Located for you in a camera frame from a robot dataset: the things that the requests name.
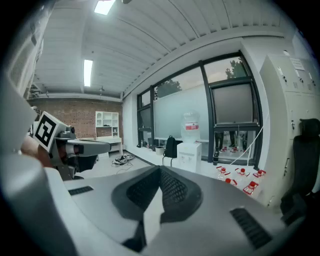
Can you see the black flask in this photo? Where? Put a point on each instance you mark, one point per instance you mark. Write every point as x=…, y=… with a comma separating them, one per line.
x=216, y=157

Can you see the person's beige t-shirt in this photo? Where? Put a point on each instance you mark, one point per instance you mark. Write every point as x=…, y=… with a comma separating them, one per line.
x=27, y=62

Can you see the small ceiling fixture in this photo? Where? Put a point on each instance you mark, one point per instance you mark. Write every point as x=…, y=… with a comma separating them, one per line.
x=101, y=90

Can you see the grey metal locker cabinet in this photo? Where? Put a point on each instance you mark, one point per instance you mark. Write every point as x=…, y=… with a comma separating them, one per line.
x=277, y=105

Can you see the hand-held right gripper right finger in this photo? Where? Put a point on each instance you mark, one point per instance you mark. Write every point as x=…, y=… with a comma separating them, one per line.
x=212, y=212

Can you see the white plastic bin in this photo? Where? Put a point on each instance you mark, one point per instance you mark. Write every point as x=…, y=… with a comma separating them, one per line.
x=159, y=150

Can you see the white appliance box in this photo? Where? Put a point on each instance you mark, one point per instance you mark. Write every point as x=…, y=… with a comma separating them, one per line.
x=188, y=156

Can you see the person's left forearm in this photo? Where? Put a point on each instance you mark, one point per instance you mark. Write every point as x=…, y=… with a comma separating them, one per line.
x=32, y=150

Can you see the white shelf unit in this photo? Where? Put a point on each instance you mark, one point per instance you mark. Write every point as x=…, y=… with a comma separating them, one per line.
x=107, y=123

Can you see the black framed window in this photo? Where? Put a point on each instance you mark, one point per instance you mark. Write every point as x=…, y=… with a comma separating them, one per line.
x=175, y=107

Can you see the white desk with drawers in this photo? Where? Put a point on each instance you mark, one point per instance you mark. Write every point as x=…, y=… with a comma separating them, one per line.
x=113, y=143

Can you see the long ceiling light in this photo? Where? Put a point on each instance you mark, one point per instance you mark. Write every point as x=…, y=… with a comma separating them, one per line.
x=88, y=72

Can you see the black office chair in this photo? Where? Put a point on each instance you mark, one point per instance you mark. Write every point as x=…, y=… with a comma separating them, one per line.
x=305, y=162

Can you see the black backpack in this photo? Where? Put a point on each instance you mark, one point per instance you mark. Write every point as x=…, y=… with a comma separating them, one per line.
x=171, y=147

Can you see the large clear water jug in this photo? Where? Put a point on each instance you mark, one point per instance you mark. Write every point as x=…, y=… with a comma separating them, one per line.
x=190, y=125

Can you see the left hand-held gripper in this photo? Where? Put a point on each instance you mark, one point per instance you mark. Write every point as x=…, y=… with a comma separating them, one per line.
x=45, y=131

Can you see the square ceiling light panel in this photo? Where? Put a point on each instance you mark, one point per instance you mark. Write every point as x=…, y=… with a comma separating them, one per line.
x=104, y=6

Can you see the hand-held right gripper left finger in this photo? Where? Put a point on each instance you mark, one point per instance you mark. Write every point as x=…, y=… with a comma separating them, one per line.
x=100, y=205

